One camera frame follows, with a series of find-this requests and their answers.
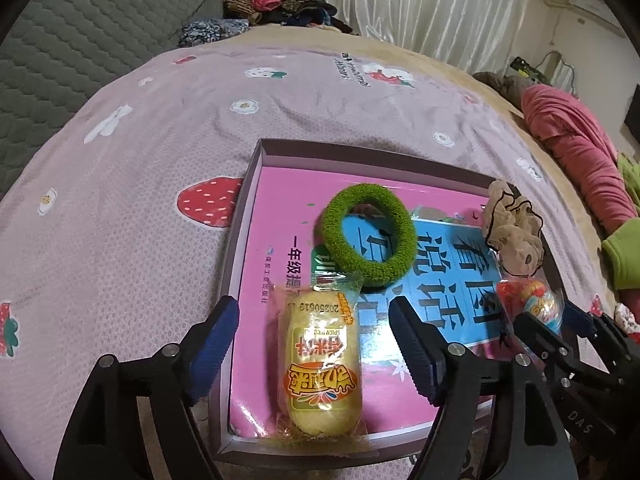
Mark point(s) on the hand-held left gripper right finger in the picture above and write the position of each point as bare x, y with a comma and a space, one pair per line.
415, 355

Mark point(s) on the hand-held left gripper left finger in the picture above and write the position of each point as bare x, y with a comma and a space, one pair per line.
215, 345

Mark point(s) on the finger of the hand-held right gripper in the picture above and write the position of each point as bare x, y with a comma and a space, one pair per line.
545, 345
575, 316

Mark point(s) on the blue toy egg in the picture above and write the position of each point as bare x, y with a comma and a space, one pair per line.
525, 297

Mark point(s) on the beige sheer scrunchie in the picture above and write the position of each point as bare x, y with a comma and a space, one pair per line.
515, 245

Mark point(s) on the yellow snack packet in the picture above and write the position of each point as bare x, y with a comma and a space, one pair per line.
320, 385

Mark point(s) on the green fuzzy scrunchie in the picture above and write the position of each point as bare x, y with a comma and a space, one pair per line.
405, 240

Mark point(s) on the grey shallow cardboard box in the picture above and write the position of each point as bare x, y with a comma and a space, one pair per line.
350, 157

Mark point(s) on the red white cloth toy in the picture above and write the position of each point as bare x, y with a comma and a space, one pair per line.
625, 317

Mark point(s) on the green fleece cloth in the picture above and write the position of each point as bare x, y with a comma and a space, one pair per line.
622, 255

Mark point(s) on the pink and blue book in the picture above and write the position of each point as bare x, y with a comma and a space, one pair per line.
285, 210

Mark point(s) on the pink quilt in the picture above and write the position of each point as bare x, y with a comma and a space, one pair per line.
575, 145

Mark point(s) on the purple printed blanket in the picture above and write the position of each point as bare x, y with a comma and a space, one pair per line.
150, 160

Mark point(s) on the black television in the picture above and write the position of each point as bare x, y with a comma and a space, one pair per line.
635, 120

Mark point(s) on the dark brown cloth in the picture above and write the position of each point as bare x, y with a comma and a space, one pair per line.
505, 87

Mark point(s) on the white air conditioner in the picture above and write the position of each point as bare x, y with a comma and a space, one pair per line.
595, 10

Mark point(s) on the dark blue patterned cloth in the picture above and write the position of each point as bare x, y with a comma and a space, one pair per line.
210, 32

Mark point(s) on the grey quilted headboard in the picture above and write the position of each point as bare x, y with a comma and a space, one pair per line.
75, 35

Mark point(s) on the white curtain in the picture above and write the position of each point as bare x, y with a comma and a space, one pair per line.
425, 5

